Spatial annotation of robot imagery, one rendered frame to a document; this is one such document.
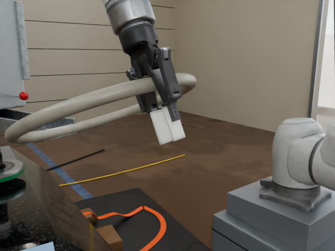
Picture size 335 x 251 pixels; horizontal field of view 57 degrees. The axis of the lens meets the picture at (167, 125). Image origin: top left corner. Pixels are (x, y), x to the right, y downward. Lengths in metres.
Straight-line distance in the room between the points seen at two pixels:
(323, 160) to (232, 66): 5.63
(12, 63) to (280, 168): 1.02
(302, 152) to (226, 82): 5.68
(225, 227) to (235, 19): 5.66
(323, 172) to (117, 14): 0.71
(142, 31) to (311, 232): 0.74
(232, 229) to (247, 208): 0.09
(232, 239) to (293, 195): 0.26
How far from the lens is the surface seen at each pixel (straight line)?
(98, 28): 6.93
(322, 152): 0.99
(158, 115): 0.64
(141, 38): 0.61
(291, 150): 1.05
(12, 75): 1.31
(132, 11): 0.62
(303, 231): 1.03
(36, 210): 1.14
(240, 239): 1.14
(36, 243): 0.98
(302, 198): 1.11
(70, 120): 1.03
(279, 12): 5.94
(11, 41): 1.31
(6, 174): 1.34
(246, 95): 6.31
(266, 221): 1.10
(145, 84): 0.60
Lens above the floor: 1.37
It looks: 13 degrees down
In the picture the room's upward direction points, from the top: straight up
